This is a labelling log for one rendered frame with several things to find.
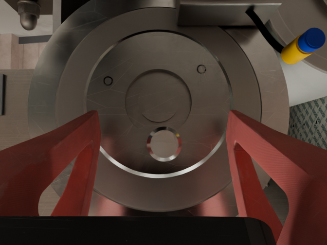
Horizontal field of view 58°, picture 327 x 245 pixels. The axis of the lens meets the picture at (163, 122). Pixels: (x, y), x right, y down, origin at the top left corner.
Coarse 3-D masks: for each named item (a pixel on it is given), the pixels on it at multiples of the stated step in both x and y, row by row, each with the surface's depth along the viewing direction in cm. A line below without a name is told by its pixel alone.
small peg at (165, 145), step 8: (160, 128) 12; (168, 128) 12; (152, 136) 12; (160, 136) 12; (168, 136) 12; (176, 136) 12; (152, 144) 12; (160, 144) 12; (168, 144) 12; (176, 144) 12; (152, 152) 12; (160, 152) 12; (168, 152) 12; (176, 152) 12; (160, 160) 12; (168, 160) 12
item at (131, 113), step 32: (160, 32) 15; (96, 64) 15; (128, 64) 15; (160, 64) 15; (192, 64) 15; (96, 96) 15; (128, 96) 15; (160, 96) 15; (192, 96) 15; (224, 96) 15; (128, 128) 14; (192, 128) 14; (224, 128) 14; (128, 160) 14; (192, 160) 14
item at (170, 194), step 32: (96, 32) 17; (128, 32) 17; (192, 32) 17; (224, 32) 17; (224, 64) 16; (64, 96) 16; (256, 96) 16; (224, 160) 16; (128, 192) 16; (160, 192) 16; (192, 192) 16
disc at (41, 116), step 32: (96, 0) 17; (128, 0) 17; (160, 0) 17; (64, 32) 17; (256, 32) 17; (64, 64) 17; (256, 64) 17; (32, 96) 17; (288, 96) 17; (32, 128) 16; (96, 192) 16; (224, 192) 16
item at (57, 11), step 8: (56, 0) 18; (64, 0) 18; (72, 0) 20; (80, 0) 22; (88, 0) 24; (56, 8) 18; (64, 8) 18; (72, 8) 20; (56, 16) 18; (64, 16) 18
